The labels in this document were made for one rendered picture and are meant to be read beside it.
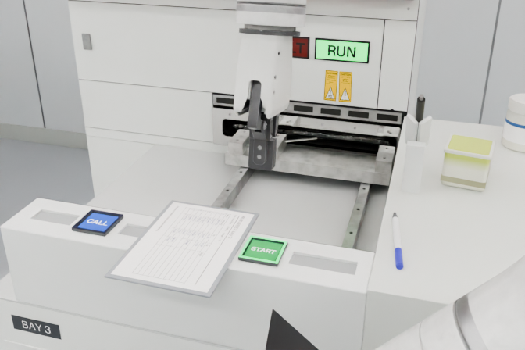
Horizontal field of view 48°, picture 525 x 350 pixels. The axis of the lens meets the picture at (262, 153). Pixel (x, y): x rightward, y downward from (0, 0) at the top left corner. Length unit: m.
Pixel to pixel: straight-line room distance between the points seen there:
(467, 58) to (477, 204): 1.86
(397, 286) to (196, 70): 0.80
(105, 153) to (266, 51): 0.98
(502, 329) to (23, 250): 0.70
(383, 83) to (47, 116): 2.66
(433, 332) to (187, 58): 1.02
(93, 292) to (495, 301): 0.62
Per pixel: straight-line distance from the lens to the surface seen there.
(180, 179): 1.34
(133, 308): 0.92
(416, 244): 0.87
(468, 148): 1.02
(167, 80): 1.44
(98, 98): 1.56
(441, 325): 0.52
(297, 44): 1.31
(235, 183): 1.25
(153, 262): 0.82
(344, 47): 1.29
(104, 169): 1.64
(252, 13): 0.69
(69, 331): 1.02
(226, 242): 0.85
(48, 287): 0.98
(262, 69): 0.68
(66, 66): 3.47
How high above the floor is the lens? 1.43
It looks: 25 degrees down
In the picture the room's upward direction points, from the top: straight up
